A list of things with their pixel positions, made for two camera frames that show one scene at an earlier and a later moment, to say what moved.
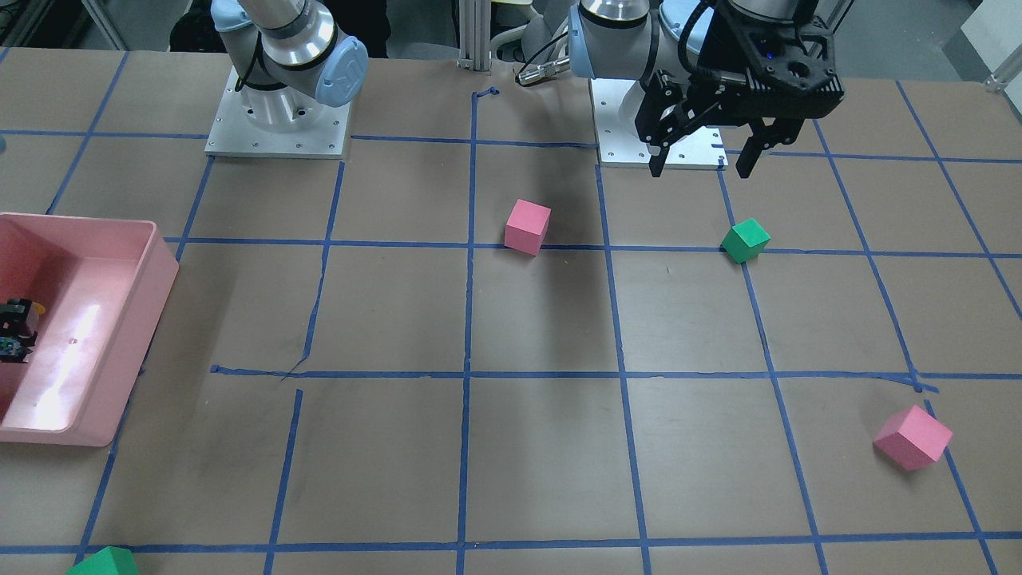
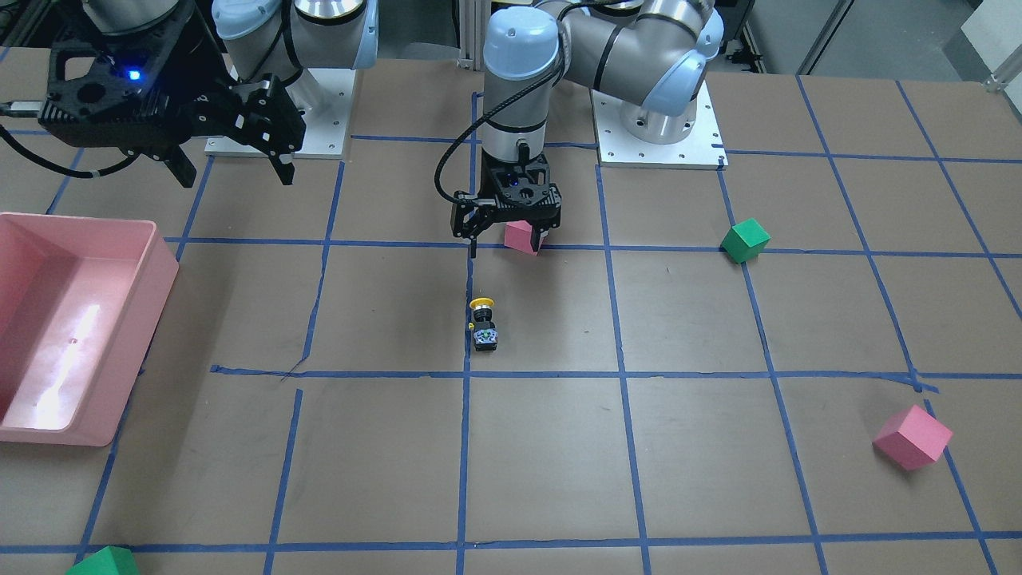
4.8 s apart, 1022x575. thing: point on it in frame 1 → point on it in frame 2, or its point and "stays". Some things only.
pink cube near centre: [527, 226] stays
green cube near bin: [109, 561] stays
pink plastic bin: [102, 283] stays
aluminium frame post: [475, 33] stays
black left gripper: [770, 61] → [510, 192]
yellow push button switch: [18, 329] → [485, 334]
